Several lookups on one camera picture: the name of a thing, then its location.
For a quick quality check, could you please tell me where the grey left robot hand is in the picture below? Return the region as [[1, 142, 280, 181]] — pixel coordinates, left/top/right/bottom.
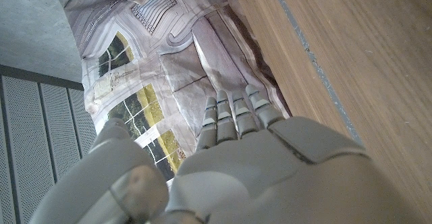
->
[[28, 84, 423, 224]]

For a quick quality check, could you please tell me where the printed sofa room backdrop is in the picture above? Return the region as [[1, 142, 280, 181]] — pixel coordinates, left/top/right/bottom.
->
[[63, 0, 291, 181]]

